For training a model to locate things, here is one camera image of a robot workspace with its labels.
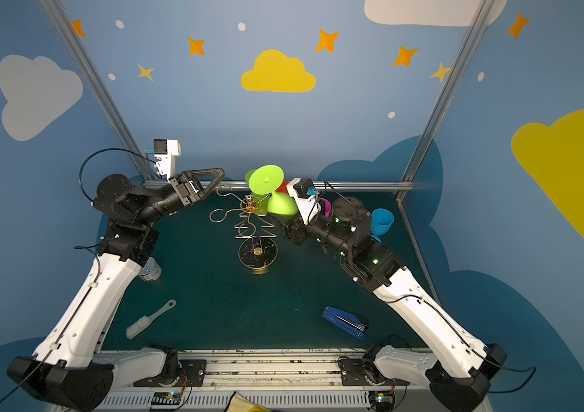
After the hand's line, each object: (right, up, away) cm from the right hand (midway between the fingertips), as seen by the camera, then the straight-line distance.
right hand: (284, 201), depth 59 cm
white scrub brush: (-47, -38, +23) cm, 65 cm away
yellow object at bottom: (-13, -55, +10) cm, 58 cm away
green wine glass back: (-9, +1, +21) cm, 23 cm away
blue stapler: (+19, -38, +23) cm, 48 cm away
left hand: (-13, +6, -5) cm, 16 cm away
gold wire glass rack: (-12, -17, +40) cm, 45 cm away
